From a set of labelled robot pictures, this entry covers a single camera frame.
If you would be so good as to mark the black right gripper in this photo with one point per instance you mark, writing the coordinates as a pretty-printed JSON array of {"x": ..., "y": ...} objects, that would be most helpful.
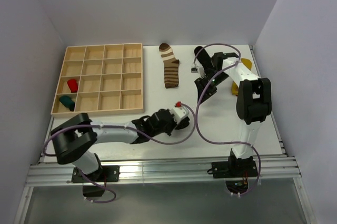
[{"x": 201, "y": 85}]

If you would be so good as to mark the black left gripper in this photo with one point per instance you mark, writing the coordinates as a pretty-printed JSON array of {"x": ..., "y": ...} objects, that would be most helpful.
[{"x": 174, "y": 124}]

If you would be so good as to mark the black sock with white stripes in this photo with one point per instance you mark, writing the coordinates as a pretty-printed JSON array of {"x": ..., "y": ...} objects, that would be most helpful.
[{"x": 203, "y": 58}]

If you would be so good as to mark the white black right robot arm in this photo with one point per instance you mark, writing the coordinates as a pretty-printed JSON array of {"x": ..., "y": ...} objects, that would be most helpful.
[{"x": 253, "y": 103}]

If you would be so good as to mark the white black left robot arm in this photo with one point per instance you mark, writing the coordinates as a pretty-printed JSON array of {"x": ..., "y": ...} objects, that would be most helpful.
[{"x": 73, "y": 139}]

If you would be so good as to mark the brown striped sock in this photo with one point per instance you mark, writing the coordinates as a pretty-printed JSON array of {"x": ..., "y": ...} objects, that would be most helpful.
[{"x": 171, "y": 66}]

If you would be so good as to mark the yellow sock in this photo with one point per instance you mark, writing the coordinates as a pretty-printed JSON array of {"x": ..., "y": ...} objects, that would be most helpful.
[{"x": 234, "y": 87}]

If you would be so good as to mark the wooden compartment tray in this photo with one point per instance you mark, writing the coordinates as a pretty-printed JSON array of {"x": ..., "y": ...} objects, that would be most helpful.
[{"x": 109, "y": 77}]

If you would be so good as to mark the red rolled sock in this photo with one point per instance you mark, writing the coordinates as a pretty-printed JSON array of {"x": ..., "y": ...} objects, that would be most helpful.
[{"x": 72, "y": 85}]

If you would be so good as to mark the green rolled sock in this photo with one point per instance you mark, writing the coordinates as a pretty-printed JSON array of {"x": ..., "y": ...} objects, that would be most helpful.
[{"x": 67, "y": 102}]

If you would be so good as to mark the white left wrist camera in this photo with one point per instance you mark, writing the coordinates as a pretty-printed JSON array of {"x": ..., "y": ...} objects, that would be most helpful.
[{"x": 179, "y": 112}]

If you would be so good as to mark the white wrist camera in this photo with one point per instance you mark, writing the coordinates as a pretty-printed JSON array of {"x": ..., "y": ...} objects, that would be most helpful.
[
  {"x": 179, "y": 112},
  {"x": 198, "y": 69}
]

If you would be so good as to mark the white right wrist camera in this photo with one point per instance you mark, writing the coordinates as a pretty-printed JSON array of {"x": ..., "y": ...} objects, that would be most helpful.
[{"x": 198, "y": 69}]

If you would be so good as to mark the aluminium frame rail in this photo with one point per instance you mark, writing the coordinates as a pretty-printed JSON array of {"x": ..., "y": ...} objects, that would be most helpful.
[{"x": 158, "y": 171}]

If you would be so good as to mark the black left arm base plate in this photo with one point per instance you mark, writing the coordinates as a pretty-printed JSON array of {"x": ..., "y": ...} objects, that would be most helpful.
[{"x": 107, "y": 173}]

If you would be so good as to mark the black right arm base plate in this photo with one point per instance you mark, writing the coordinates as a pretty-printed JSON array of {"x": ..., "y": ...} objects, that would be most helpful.
[{"x": 233, "y": 169}]

